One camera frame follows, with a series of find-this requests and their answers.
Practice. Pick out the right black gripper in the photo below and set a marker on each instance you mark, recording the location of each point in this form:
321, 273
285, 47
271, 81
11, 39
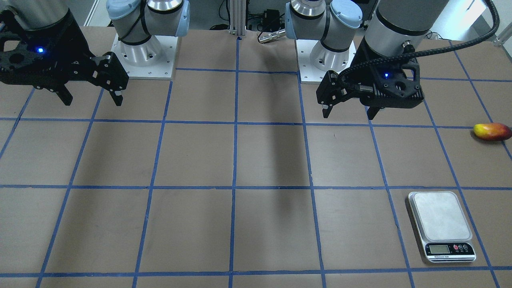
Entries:
75, 43

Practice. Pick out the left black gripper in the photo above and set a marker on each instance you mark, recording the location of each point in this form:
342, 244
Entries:
364, 60

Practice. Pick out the red yellow mango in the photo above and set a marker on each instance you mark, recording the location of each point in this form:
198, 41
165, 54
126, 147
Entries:
492, 132

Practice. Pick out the silver metal connector plug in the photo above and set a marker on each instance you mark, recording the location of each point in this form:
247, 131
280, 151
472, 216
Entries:
264, 39

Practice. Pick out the silver digital kitchen scale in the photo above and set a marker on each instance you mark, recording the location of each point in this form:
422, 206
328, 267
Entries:
442, 226

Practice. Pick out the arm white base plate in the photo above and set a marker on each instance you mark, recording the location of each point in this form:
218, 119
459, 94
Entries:
314, 60
153, 60

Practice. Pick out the aluminium frame post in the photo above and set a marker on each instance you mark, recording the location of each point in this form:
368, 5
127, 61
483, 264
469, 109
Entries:
237, 17

